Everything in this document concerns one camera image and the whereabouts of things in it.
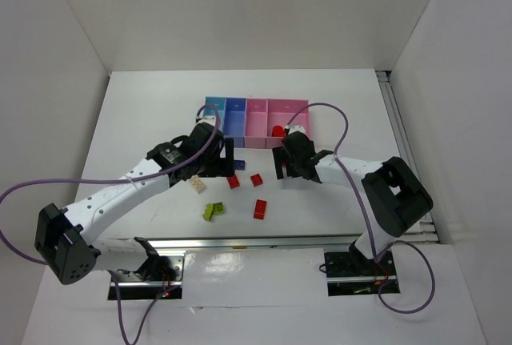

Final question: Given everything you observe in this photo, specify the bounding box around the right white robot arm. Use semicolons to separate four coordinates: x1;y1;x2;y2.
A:
272;128;434;275

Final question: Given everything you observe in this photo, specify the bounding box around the small red lego brick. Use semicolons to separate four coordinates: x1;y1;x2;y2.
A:
250;174;263;187

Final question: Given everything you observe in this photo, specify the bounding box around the red long lego brick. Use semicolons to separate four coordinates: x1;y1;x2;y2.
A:
253;199;267;220

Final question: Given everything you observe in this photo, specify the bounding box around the green square lego brick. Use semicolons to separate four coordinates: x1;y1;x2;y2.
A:
212;202;226;215

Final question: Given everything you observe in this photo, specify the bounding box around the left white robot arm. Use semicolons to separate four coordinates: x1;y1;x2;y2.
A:
35;121;234;285

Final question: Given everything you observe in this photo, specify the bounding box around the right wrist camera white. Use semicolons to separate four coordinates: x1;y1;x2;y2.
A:
285;124;307;135

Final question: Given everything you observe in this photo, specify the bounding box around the small pink bin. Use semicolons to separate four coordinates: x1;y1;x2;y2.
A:
244;98;267;149

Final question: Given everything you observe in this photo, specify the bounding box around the aluminium rail front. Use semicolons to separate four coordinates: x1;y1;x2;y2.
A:
63;233;441;252

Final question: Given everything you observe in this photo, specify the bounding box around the large pink bin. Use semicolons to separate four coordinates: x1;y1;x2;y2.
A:
266;98;310;149

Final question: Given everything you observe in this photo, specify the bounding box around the light blue bin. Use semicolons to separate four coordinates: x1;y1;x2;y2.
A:
203;96;226;131

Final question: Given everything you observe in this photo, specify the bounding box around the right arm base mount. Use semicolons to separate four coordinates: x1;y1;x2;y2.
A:
318;251;400;297

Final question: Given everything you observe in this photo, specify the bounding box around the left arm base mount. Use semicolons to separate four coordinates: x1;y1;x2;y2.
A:
114;237;185;301

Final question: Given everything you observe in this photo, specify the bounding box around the beige lego brick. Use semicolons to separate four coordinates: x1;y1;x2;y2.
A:
189;175;206;194

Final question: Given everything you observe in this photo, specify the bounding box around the dark blue lego brick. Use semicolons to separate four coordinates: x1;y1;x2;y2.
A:
234;160;246;170

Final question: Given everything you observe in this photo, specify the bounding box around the red rounded lego piece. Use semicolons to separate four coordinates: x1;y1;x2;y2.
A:
271;125;286;138

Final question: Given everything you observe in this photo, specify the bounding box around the lime green lego piece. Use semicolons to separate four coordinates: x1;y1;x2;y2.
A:
202;204;214;222

